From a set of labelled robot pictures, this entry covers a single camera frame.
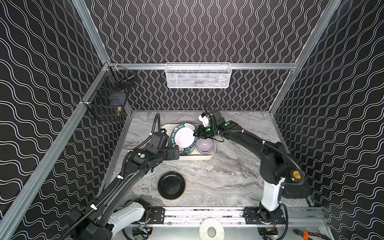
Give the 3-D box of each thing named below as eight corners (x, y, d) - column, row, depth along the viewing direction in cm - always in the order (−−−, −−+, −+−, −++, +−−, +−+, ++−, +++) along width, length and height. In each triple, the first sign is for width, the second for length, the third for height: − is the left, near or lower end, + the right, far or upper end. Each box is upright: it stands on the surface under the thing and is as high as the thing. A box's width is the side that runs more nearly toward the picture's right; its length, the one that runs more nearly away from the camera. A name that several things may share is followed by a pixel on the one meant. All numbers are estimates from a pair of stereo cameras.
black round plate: (157, 200, 81) (155, 198, 77) (161, 175, 90) (159, 171, 86) (185, 200, 80) (185, 198, 77) (186, 175, 90) (186, 171, 86)
